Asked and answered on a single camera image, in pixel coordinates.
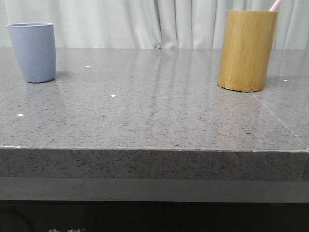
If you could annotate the blue plastic cup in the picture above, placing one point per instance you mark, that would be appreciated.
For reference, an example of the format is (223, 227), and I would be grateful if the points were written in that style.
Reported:
(34, 47)

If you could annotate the white curtain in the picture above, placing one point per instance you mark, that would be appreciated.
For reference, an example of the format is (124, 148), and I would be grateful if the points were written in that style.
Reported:
(130, 24)

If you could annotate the bamboo cylindrical holder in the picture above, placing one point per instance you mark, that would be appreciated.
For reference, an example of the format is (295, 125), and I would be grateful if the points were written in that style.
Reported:
(246, 49)

